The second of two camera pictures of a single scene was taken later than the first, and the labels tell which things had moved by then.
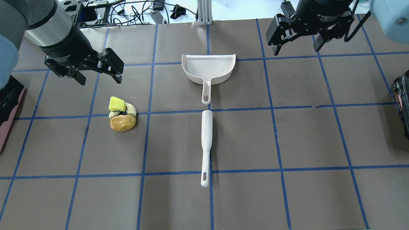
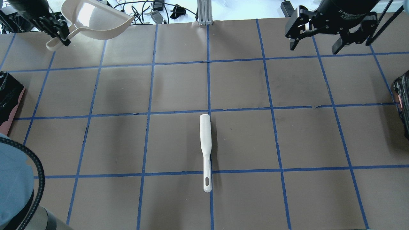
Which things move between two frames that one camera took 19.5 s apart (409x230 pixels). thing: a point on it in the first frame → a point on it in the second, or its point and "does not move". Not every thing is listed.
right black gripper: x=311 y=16 → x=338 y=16
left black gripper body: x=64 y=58 → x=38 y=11
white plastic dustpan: x=209 y=69 → x=92 y=19
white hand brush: x=206 y=127 does not move
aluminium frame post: x=204 y=9 does not move
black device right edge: x=401 y=89 does not move
